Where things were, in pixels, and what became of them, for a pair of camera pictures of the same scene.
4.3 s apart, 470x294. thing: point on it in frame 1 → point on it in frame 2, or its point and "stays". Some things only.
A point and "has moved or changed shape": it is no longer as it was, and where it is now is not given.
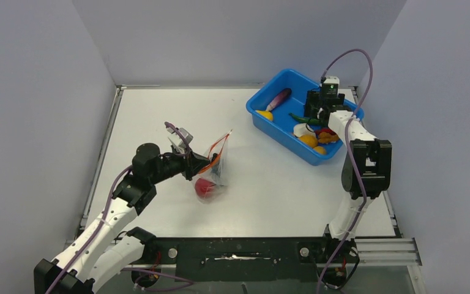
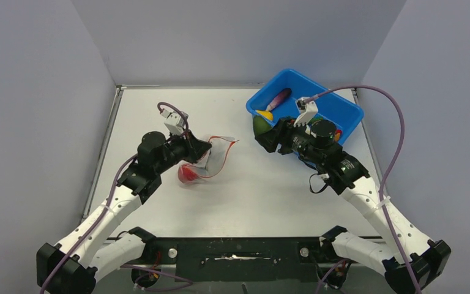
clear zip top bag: [209, 184] has moved or changed shape
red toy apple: [204, 188] has moved or changed shape
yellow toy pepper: [265, 113] stays
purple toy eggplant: [281, 97] stays
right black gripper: [313, 98] → [270, 140]
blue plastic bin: [280, 130] stays
